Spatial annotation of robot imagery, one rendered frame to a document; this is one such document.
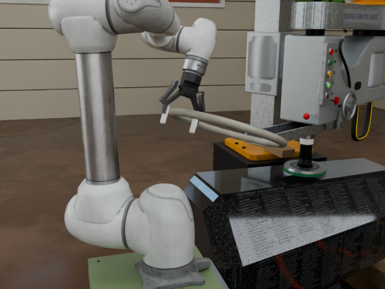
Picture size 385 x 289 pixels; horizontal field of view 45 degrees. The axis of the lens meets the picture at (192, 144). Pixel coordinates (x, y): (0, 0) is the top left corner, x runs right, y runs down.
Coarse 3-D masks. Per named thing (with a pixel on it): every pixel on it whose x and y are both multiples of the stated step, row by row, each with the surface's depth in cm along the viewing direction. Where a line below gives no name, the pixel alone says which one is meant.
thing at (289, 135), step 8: (336, 120) 244; (264, 128) 215; (272, 128) 220; (280, 128) 225; (288, 128) 231; (296, 128) 216; (304, 128) 220; (312, 128) 226; (320, 128) 233; (328, 128) 239; (256, 136) 211; (288, 136) 211; (296, 136) 216; (304, 136) 222; (256, 144) 203
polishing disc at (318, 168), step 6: (288, 162) 245; (294, 162) 245; (312, 162) 246; (318, 162) 246; (288, 168) 236; (294, 168) 236; (300, 168) 236; (306, 168) 236; (312, 168) 236; (318, 168) 236; (324, 168) 236
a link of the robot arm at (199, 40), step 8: (200, 24) 171; (208, 24) 171; (184, 32) 172; (192, 32) 170; (200, 32) 170; (208, 32) 170; (216, 32) 174; (184, 40) 171; (192, 40) 170; (200, 40) 170; (208, 40) 170; (184, 48) 172; (192, 48) 170; (200, 48) 170; (208, 48) 171; (200, 56) 170; (208, 56) 172
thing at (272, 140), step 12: (180, 108) 173; (180, 120) 197; (204, 120) 165; (216, 120) 163; (228, 120) 162; (216, 132) 208; (228, 132) 208; (252, 132) 163; (264, 132) 165; (264, 144) 199; (276, 144) 189
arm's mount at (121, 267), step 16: (112, 256) 151; (128, 256) 151; (96, 272) 141; (112, 272) 141; (128, 272) 140; (208, 272) 140; (96, 288) 131; (112, 288) 131; (128, 288) 131; (176, 288) 131; (192, 288) 131; (208, 288) 130
